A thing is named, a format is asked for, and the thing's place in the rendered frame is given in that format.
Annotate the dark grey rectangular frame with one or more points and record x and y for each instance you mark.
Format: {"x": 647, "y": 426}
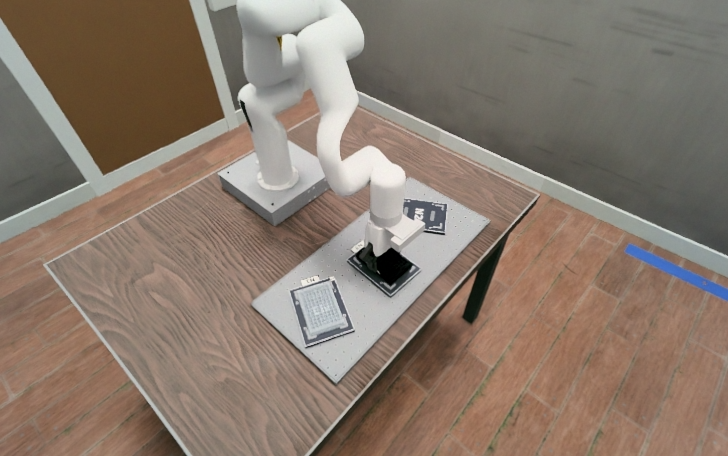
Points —
{"x": 318, "y": 339}

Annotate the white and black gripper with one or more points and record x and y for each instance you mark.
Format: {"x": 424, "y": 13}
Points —
{"x": 377, "y": 241}

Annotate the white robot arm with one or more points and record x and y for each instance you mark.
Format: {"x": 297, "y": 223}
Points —
{"x": 323, "y": 49}

